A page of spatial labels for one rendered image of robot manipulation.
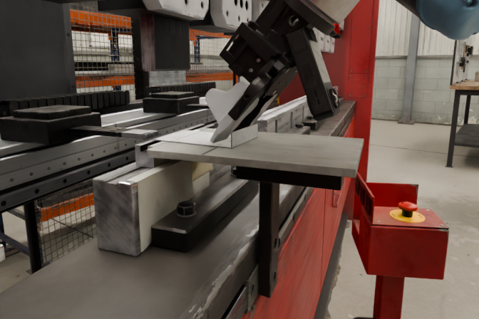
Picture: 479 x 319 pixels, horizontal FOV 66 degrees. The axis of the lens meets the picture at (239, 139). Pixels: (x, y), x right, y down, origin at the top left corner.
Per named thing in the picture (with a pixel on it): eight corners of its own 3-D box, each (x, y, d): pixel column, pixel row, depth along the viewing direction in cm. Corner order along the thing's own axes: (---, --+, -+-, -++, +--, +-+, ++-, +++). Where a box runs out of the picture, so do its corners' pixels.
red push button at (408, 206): (419, 223, 80) (420, 206, 79) (400, 221, 80) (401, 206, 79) (413, 215, 83) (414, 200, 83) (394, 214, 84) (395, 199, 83)
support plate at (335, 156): (356, 178, 39) (356, 169, 39) (146, 157, 48) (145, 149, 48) (363, 144, 56) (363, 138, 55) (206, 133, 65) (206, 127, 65)
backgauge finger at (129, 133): (128, 153, 53) (126, 118, 52) (0, 140, 62) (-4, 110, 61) (172, 137, 64) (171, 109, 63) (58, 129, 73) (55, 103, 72)
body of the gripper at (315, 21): (240, 60, 54) (292, -12, 49) (281, 99, 52) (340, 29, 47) (214, 59, 47) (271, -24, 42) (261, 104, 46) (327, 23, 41)
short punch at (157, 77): (155, 86, 50) (152, 13, 49) (143, 85, 51) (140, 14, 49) (190, 82, 60) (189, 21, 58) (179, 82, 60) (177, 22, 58)
